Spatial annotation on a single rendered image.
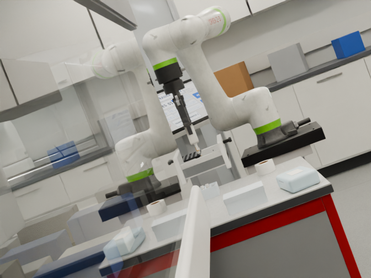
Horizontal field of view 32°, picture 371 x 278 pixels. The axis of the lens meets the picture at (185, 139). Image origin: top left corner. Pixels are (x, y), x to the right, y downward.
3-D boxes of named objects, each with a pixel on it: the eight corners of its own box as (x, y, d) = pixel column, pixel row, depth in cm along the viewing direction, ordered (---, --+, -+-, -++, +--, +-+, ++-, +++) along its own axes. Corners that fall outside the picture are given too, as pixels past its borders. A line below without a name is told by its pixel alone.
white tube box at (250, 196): (266, 195, 199) (261, 180, 198) (269, 201, 190) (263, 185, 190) (228, 209, 200) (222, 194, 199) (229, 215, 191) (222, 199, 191)
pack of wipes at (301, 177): (279, 188, 202) (274, 175, 202) (306, 177, 203) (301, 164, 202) (292, 194, 187) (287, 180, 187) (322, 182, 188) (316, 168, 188)
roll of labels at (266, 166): (271, 168, 242) (268, 158, 242) (279, 169, 235) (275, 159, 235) (255, 175, 240) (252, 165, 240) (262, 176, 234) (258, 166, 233)
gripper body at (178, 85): (180, 78, 225) (189, 102, 225) (182, 77, 233) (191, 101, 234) (160, 85, 225) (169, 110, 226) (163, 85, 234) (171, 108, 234)
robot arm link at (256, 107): (252, 134, 288) (236, 95, 288) (285, 122, 283) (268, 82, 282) (247, 139, 276) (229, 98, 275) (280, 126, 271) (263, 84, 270)
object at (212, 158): (224, 156, 269) (219, 143, 269) (226, 164, 244) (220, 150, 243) (136, 189, 272) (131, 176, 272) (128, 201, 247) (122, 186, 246)
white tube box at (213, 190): (220, 190, 238) (216, 181, 237) (220, 194, 229) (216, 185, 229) (189, 202, 239) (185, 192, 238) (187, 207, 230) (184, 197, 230)
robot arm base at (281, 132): (308, 126, 287) (303, 113, 287) (317, 126, 273) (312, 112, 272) (255, 148, 287) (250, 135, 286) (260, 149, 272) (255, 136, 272)
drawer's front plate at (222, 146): (229, 157, 271) (220, 133, 270) (231, 167, 242) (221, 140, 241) (226, 159, 271) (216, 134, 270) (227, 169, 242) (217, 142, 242)
